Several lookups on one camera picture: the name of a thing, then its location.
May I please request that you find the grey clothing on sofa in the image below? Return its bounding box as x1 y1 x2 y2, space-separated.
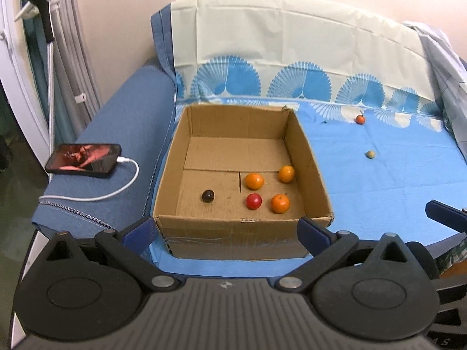
403 21 466 157

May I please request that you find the red round fruit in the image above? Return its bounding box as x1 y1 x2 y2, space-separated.
245 193 263 210

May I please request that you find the brown cardboard box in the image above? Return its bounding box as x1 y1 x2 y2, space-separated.
154 104 334 261

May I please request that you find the dark purple fruit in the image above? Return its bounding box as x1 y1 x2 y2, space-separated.
201 190 215 203

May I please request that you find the small orange mandarin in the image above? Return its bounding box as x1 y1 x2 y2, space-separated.
278 165 295 183

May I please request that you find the large orange mandarin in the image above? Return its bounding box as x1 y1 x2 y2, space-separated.
271 194 290 214

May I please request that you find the small orange with stem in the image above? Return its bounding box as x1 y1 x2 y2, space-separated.
355 111 366 125

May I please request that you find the white charging cable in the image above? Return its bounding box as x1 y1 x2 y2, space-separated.
38 155 141 203

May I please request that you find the white door frame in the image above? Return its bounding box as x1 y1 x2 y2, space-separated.
1 0 49 164

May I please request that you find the black smartphone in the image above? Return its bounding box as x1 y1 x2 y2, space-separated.
45 143 122 178

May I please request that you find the orange mandarin in box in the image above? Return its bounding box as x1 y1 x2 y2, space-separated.
244 173 264 190

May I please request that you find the braided steamer hose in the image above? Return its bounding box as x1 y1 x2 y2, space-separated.
46 39 56 146

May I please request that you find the blue sofa armrest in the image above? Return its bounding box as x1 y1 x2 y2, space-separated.
32 60 176 239

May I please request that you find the grey curtain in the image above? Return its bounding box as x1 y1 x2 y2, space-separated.
20 0 101 145

